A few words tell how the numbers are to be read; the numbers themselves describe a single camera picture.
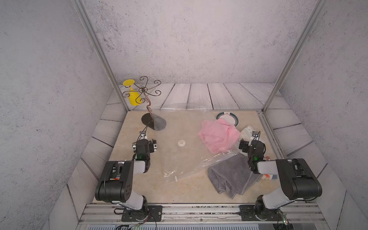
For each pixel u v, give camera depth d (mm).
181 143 989
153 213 728
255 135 816
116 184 449
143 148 714
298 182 451
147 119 1133
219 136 979
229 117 1149
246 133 1020
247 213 721
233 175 823
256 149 709
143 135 805
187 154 961
